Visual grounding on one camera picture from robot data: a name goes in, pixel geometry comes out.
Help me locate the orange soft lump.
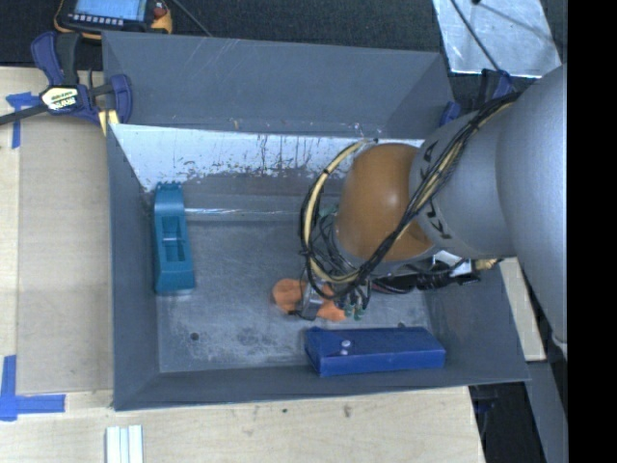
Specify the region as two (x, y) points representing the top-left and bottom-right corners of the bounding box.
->
(271, 277), (347, 323)

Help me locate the blue flat block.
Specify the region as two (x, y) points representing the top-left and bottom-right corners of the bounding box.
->
(304, 325), (447, 379)

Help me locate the teal flat block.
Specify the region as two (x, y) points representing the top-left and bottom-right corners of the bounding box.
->
(152, 181), (197, 295)

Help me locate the grey metal bin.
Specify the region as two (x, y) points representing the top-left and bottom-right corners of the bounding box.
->
(100, 30), (532, 412)

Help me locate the pale wood flat board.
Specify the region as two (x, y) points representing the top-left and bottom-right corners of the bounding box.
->
(15, 113), (115, 395)

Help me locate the black cylinder on white bracket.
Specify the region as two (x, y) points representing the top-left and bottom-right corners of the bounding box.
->
(374, 252), (500, 294)

